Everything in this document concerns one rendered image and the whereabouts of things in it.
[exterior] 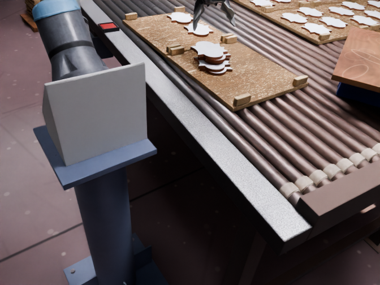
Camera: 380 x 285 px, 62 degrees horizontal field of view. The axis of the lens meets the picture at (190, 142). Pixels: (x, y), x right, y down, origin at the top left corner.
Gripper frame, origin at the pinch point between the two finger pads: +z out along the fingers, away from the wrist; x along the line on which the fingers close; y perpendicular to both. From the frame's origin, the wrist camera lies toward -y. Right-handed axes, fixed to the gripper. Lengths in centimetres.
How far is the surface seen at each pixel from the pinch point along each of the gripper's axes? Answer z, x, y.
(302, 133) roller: 33, 15, 35
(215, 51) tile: 7.5, -0.8, 3.1
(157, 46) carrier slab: 3.4, -20.2, -15.3
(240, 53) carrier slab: 9.7, 12.4, -9.2
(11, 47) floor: -16, -153, -247
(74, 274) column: 100, -73, -15
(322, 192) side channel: 40, 7, 59
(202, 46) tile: 5.4, -4.7, -0.5
